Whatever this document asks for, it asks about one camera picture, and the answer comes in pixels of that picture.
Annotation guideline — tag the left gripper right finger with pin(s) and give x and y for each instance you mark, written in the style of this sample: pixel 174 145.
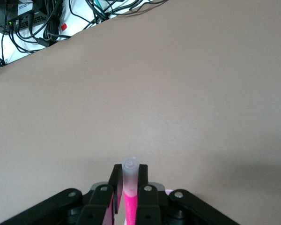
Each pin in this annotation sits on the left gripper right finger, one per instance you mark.
pixel 150 206

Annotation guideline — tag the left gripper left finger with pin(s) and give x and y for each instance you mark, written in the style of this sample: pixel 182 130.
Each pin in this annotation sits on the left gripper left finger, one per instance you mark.
pixel 93 206

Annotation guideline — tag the pink marker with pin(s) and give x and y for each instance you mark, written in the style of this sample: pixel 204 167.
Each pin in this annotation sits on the pink marker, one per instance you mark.
pixel 131 206

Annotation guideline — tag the brown table cover sheet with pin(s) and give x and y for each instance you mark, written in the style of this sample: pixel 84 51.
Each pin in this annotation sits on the brown table cover sheet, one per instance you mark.
pixel 154 82

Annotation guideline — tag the black electronics box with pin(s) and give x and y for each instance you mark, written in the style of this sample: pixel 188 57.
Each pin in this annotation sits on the black electronics box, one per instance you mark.
pixel 16 14

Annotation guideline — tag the red switch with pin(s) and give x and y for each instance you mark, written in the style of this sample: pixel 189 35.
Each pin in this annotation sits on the red switch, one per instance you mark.
pixel 64 27

